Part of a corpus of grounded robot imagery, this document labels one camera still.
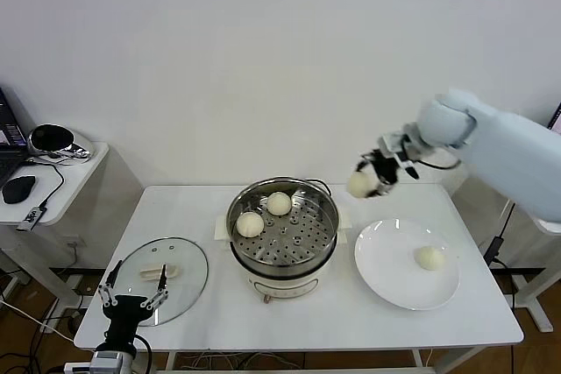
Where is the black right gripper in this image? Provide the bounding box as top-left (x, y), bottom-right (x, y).
top-left (355, 151), bottom-right (402, 199)

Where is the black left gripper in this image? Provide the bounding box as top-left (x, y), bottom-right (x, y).
top-left (96, 259), bottom-right (171, 351)

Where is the white steamed baozi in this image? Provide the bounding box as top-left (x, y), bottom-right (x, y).
top-left (345, 171), bottom-right (373, 199)
top-left (266, 191), bottom-right (292, 216)
top-left (414, 245), bottom-right (447, 271)
top-left (236, 211), bottom-right (266, 238)

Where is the glass lid with cream handle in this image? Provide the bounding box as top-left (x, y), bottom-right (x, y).
top-left (111, 236), bottom-right (210, 327)

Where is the stainless steel steamer basket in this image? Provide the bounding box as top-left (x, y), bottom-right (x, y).
top-left (226, 176), bottom-right (340, 277)

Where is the white round plate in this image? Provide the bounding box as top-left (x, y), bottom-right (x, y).
top-left (353, 217), bottom-right (461, 312)

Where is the white side desk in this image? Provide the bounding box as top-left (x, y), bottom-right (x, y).
top-left (0, 141), bottom-right (146, 305)
top-left (451, 163), bottom-right (561, 334)

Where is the black computer mouse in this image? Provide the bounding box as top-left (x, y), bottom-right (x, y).
top-left (2, 174), bottom-right (38, 205)

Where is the chrome silver helmet-shaped device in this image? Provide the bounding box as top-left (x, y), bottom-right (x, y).
top-left (26, 123), bottom-right (96, 167)

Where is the open black laptop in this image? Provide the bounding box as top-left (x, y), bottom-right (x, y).
top-left (0, 86), bottom-right (31, 189)

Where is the open grey laptop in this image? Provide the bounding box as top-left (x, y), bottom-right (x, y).
top-left (547, 102), bottom-right (561, 134)

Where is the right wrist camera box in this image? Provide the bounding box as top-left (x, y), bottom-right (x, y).
top-left (379, 131), bottom-right (413, 159)

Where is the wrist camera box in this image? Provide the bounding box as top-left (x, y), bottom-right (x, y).
top-left (379, 131), bottom-right (413, 159)
top-left (63, 361), bottom-right (96, 374)

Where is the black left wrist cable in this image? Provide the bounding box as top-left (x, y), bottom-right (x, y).
top-left (131, 334), bottom-right (153, 374)

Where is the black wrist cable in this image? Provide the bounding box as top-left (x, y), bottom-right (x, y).
top-left (131, 334), bottom-right (153, 374)
top-left (418, 158), bottom-right (462, 170)

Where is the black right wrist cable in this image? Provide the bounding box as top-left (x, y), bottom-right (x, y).
top-left (418, 158), bottom-right (462, 170)

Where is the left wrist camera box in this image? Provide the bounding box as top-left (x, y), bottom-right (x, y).
top-left (63, 361), bottom-right (96, 374)

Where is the white floor cable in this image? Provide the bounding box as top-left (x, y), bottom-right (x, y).
top-left (0, 297), bottom-right (78, 342)

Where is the white cable bundle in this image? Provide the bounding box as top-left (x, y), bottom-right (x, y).
top-left (174, 351), bottom-right (308, 370)

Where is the thin black hub cable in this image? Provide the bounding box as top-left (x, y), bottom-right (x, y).
top-left (24, 159), bottom-right (66, 211)

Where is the laptop charger cable with adapter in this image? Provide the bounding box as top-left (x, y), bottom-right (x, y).
top-left (484, 201), bottom-right (516, 270)

